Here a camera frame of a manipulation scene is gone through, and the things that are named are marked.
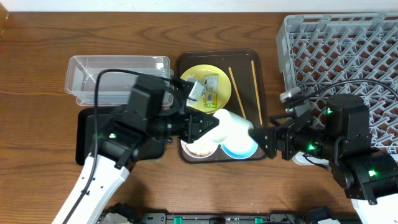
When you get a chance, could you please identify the yellow plate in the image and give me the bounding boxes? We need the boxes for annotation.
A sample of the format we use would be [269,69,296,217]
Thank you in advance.
[180,64,232,114]

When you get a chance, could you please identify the white cup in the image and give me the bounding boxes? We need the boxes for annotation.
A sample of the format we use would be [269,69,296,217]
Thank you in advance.
[210,109,254,143]

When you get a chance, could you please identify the clear plastic bin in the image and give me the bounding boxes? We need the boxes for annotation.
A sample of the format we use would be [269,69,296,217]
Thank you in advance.
[65,55,174,106]

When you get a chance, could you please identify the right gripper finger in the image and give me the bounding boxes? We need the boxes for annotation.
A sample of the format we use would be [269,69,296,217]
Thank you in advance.
[252,136,277,159]
[248,128,274,140]

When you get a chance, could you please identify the grey dishwasher rack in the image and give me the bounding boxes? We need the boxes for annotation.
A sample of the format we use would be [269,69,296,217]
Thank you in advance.
[276,13,397,159]

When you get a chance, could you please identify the white napkin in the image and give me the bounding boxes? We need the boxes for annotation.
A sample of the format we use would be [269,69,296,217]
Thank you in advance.
[187,73,195,79]

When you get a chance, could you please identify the white bowl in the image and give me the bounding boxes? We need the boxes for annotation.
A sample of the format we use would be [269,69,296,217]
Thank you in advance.
[180,138,219,159]

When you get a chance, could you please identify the green snack wrapper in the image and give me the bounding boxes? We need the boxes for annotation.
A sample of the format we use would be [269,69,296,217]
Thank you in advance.
[204,74,218,108]

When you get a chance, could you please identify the right wooden chopstick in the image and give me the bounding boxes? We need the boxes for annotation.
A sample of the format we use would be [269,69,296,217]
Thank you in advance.
[251,60,263,125]

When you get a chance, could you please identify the black waste tray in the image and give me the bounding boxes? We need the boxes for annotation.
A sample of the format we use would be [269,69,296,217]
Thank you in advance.
[75,108,165,166]

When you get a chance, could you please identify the left wooden chopstick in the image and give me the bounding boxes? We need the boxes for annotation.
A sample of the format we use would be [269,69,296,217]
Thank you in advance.
[228,67,247,119]

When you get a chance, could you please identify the dark brown serving tray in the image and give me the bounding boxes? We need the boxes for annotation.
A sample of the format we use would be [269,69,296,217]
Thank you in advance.
[175,49,270,164]

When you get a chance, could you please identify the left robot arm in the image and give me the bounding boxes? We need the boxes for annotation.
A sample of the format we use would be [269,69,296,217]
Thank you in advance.
[54,73,219,223]

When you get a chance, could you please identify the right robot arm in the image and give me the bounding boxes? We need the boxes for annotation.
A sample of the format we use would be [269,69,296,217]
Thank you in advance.
[248,94,397,223]

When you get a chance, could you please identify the blue bowl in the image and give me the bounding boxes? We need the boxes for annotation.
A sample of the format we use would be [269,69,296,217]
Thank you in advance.
[220,136,258,159]

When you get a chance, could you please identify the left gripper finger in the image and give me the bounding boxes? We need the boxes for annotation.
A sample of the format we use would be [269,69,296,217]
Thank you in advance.
[195,121,220,142]
[199,112,219,124]

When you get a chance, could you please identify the wooden chopstick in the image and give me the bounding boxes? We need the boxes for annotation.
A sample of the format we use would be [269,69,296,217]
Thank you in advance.
[228,67,247,119]
[251,60,263,125]

